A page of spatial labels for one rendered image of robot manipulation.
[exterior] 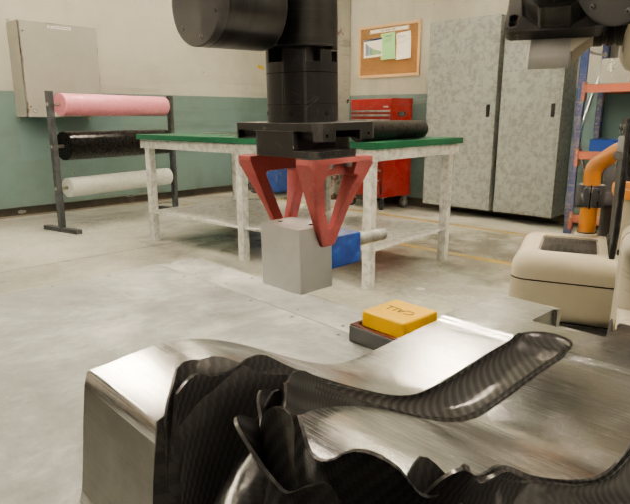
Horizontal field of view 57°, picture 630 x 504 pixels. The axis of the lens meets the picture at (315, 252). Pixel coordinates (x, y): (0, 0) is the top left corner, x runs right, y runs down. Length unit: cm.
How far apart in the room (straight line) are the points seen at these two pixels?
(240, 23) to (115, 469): 28
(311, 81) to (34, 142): 654
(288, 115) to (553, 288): 73
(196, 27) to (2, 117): 645
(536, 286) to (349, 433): 89
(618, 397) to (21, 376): 52
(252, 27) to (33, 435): 35
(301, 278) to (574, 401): 22
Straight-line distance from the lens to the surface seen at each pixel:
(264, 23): 42
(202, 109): 796
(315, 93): 45
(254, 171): 48
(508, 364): 42
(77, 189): 582
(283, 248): 47
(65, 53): 678
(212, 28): 41
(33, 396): 59
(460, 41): 638
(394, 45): 719
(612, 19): 36
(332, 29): 47
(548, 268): 108
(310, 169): 43
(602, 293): 109
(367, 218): 348
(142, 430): 25
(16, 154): 689
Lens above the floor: 105
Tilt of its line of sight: 13 degrees down
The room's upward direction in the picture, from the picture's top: straight up
